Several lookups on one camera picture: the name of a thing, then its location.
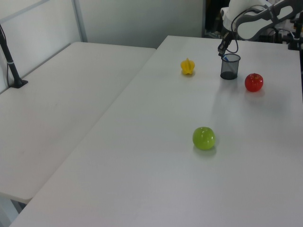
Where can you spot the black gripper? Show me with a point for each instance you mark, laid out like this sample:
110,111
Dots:
226,39

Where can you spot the blue white marker pen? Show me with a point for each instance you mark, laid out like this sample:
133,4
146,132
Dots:
226,58

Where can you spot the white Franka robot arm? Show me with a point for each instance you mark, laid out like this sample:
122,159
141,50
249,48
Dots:
248,26

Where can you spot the black mesh pen cup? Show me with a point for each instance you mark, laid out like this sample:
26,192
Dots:
229,69

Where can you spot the yellow starfruit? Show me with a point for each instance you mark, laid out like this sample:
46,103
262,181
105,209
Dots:
188,67

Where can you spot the red apple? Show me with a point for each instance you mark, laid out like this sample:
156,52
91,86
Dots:
254,82

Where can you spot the black clamp stand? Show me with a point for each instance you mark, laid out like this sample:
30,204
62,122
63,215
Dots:
296,37

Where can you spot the green apple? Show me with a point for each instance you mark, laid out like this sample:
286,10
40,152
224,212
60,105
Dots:
204,138

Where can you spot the white side table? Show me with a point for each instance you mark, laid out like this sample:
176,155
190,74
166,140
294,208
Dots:
59,106

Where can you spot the black pole with base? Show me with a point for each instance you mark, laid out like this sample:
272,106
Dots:
11,65

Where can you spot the grey metal partition post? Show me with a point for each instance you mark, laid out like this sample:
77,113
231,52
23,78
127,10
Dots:
80,21

